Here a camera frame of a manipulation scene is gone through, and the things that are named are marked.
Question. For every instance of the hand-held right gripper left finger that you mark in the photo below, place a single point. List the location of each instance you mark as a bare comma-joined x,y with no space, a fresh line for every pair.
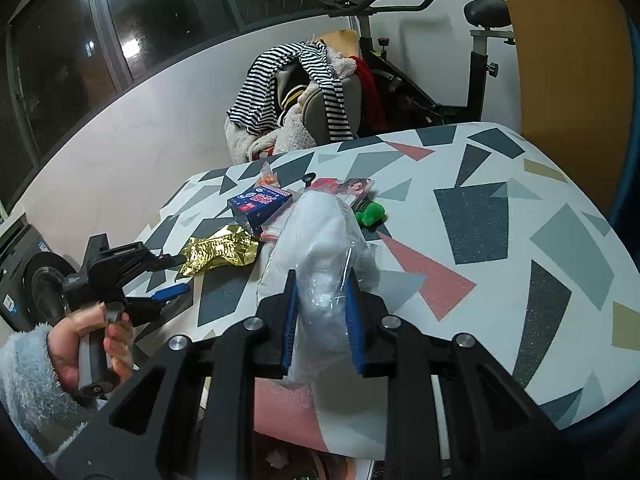
289,327

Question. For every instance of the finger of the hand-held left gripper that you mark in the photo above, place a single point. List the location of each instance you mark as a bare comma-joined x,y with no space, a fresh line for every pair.
169,261
172,291

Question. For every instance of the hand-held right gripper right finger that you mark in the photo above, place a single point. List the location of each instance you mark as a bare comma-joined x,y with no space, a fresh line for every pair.
356,330

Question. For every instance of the gold foil wrapper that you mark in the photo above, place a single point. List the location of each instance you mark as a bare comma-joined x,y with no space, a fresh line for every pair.
220,252

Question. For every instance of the clear plastic bag white filling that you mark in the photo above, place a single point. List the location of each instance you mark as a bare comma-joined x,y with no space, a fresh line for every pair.
320,260

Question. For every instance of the person's left hand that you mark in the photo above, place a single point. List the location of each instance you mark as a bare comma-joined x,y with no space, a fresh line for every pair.
67,347

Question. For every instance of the dark washing machine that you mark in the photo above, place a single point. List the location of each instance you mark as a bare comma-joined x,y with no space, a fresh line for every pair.
30,280

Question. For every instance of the red white small packet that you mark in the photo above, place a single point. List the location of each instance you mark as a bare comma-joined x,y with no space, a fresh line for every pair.
271,233

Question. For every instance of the blue printed carton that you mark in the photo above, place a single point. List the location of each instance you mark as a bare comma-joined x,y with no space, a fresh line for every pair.
257,207

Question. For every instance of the orange snack packet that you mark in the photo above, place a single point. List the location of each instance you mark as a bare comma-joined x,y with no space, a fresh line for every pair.
270,177

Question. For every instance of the red printed card packet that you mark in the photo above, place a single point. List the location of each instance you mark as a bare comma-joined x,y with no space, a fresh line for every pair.
345,187

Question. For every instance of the black key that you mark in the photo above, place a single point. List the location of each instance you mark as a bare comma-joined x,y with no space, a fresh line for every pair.
307,180

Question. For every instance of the black white striped shirt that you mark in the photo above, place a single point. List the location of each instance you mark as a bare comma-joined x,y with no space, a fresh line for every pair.
262,90

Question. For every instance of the dark jacket yellow stripes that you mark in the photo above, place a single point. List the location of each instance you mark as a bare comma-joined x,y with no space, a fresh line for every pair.
290,90

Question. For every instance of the dark window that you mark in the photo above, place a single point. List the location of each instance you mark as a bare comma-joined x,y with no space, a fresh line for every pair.
55,60

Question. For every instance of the grey chair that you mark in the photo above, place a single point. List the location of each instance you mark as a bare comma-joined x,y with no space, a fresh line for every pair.
320,110

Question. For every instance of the red cloth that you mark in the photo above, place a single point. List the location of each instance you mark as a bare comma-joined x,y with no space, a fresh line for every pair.
372,95

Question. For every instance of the light wooden board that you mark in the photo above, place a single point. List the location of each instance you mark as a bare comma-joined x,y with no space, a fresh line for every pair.
340,42

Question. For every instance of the black exercise bike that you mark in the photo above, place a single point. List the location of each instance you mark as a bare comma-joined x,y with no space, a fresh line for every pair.
475,60

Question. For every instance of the orange wooden door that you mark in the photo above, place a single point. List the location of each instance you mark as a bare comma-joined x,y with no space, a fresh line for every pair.
565,35

